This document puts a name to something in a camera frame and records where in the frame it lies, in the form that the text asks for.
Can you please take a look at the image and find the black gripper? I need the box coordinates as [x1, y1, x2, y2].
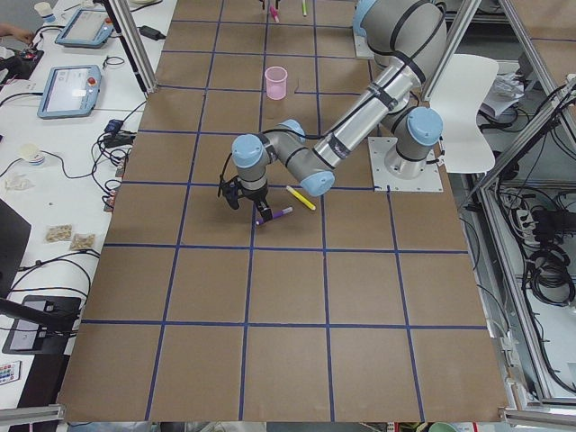
[219, 175, 273, 222]

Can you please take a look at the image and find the purple marker pen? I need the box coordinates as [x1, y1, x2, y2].
[256, 206, 293, 226]

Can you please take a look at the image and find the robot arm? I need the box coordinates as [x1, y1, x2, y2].
[218, 1, 446, 221]

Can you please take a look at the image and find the pink mesh cup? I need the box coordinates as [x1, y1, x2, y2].
[265, 66, 288, 101]

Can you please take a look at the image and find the yellow marker pen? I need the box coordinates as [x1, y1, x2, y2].
[285, 185, 316, 211]

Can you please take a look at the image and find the pink marker pen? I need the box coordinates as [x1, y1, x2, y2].
[269, 5, 280, 23]

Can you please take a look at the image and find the black power adapter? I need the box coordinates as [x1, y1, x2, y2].
[139, 25, 166, 41]

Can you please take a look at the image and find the near teach pendant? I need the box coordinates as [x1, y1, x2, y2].
[37, 65, 102, 120]

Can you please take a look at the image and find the teach pendant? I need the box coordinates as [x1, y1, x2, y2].
[37, 65, 102, 120]
[55, 8, 114, 49]

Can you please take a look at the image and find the far teach pendant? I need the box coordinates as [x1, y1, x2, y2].
[55, 8, 114, 49]

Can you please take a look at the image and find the white chair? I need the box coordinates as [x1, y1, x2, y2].
[429, 54, 499, 174]

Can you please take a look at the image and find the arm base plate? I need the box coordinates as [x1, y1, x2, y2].
[368, 137, 444, 193]
[353, 32, 374, 59]

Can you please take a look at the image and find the aluminium frame post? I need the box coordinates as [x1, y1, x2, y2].
[102, 0, 158, 95]

